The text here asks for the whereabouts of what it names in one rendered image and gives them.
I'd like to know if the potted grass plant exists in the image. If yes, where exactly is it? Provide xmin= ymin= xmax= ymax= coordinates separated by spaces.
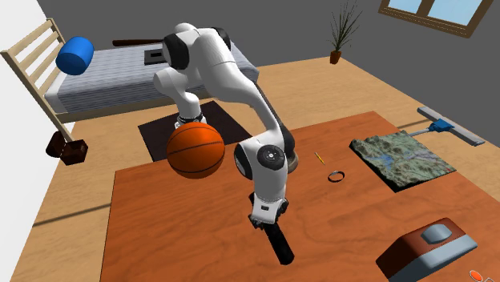
xmin=329 ymin=1 xmax=364 ymax=65

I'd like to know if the green relief map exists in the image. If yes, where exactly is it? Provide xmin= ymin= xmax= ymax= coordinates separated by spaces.
xmin=349 ymin=130 xmax=458 ymax=194

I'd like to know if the grey and blue floor wiper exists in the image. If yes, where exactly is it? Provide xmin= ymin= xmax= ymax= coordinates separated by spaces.
xmin=407 ymin=106 xmax=486 ymax=147

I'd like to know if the wooden bed with grey mattress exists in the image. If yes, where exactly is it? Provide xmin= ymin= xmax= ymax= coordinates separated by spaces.
xmin=0 ymin=17 xmax=260 ymax=144

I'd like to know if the blue cylinder pillow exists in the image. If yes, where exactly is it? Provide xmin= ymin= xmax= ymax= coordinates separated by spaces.
xmin=55 ymin=36 xmax=95 ymax=76

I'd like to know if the dark brown boot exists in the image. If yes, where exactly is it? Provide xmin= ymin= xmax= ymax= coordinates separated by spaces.
xmin=45 ymin=131 xmax=67 ymax=159
xmin=59 ymin=139 xmax=89 ymax=166

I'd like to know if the red and grey box device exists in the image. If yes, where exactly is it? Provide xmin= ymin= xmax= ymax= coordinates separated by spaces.
xmin=375 ymin=217 xmax=478 ymax=282

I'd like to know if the reddish brown wooden table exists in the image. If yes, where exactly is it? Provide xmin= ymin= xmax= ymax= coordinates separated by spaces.
xmin=99 ymin=111 xmax=500 ymax=282

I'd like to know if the tan round dish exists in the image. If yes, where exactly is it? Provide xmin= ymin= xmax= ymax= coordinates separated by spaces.
xmin=286 ymin=150 xmax=300 ymax=175

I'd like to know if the dark robot stand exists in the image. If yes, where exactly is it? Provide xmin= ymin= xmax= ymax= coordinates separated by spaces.
xmin=137 ymin=100 xmax=253 ymax=163

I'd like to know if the wooden framed window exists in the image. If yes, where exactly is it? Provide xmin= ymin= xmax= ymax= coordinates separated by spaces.
xmin=377 ymin=0 xmax=495 ymax=39

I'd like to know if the black flat tablet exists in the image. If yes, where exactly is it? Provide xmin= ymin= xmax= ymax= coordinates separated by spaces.
xmin=143 ymin=48 xmax=174 ymax=66

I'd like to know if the orange basketball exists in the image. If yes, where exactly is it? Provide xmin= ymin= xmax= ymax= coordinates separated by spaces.
xmin=166 ymin=122 xmax=226 ymax=179

